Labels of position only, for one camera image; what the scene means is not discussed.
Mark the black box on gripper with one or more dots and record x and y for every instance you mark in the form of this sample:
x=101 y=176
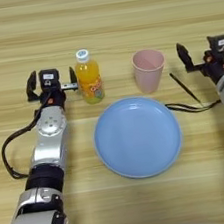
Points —
x=220 y=43
x=49 y=79

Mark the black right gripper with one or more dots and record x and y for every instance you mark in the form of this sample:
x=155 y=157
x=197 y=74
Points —
x=217 y=65

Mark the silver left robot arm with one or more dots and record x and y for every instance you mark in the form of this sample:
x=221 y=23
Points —
x=50 y=139

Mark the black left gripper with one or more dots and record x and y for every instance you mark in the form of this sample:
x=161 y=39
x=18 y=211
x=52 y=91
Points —
x=53 y=97

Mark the orange juice bottle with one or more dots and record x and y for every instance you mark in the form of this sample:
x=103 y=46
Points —
x=90 y=83

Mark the blue round plate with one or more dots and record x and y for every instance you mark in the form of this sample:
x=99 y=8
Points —
x=138 y=140

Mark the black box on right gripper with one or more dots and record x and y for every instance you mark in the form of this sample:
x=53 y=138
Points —
x=220 y=43

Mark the pink plastic cup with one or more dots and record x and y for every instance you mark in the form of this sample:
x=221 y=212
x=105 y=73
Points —
x=149 y=75

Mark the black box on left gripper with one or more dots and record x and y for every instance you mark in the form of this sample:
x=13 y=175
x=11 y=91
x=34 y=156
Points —
x=49 y=79

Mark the thin black pen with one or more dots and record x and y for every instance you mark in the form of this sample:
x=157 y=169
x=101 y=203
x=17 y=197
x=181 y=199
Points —
x=184 y=88

